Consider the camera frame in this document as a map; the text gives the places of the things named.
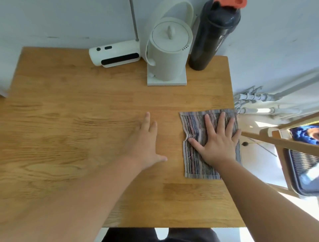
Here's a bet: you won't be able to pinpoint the person's right hand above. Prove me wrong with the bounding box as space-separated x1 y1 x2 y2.
187 111 242 168

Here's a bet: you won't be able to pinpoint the person's left hand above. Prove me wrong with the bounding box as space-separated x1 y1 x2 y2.
122 111 168 171

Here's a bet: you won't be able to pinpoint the striped cleaning cloth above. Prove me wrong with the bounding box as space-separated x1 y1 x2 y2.
179 108 242 180

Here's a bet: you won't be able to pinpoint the person's right forearm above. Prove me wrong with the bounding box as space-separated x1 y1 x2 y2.
214 158 319 242

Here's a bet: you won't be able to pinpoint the person's left forearm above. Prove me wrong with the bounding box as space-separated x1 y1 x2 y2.
0 154 144 242

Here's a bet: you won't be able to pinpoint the plain wooden chair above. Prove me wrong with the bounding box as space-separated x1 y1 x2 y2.
240 119 319 199

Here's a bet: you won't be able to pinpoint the blue item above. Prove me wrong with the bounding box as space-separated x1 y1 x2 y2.
290 125 319 146

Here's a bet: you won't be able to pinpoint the black ridged tray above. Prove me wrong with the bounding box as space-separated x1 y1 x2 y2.
284 148 319 197

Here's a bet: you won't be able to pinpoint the white cylinder appliance square base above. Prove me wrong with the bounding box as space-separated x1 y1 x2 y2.
139 0 195 86

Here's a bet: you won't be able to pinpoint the black shorts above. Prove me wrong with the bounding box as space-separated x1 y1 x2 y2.
101 227 221 242

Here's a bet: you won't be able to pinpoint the white oblong device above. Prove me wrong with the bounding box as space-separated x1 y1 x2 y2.
89 40 142 68

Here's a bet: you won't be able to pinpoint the black bottle orange cap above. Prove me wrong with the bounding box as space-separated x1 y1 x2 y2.
188 0 248 71

